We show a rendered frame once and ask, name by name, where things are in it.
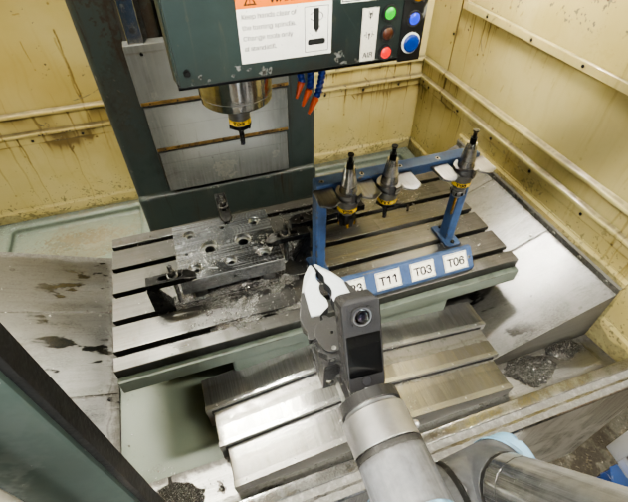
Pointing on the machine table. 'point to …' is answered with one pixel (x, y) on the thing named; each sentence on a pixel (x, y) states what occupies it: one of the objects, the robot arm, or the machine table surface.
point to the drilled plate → (242, 270)
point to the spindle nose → (237, 96)
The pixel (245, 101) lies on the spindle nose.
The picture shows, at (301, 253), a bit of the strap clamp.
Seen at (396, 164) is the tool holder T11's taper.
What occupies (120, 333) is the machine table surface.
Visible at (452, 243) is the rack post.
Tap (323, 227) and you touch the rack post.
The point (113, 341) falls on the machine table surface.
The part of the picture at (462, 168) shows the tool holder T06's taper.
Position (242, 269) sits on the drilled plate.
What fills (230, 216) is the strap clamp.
